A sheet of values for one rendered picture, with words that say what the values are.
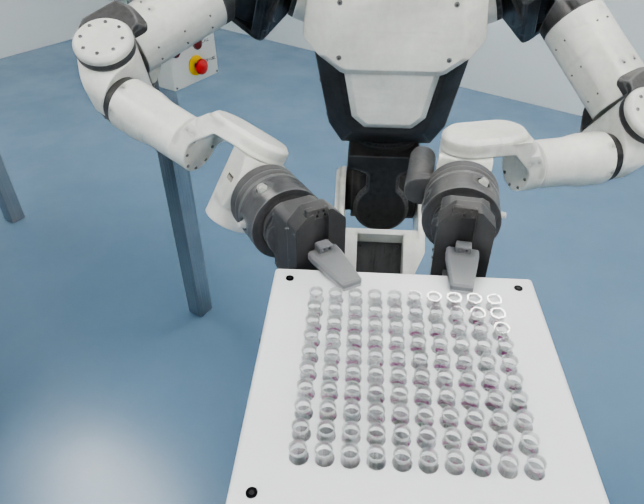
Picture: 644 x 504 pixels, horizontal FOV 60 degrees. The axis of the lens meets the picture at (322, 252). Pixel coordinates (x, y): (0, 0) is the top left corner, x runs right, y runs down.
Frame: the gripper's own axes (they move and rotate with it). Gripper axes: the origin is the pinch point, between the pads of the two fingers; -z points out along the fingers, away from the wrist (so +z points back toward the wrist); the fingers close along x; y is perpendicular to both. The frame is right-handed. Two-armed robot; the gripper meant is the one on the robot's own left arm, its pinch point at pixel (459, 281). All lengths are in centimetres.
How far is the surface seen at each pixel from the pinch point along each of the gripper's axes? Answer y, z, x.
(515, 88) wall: -44, 318, 87
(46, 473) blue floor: 95, 25, 102
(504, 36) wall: -32, 323, 58
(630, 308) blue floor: -74, 127, 100
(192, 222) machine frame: 75, 92, 62
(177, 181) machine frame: 76, 89, 45
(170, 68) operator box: 71, 86, 11
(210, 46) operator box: 65, 99, 9
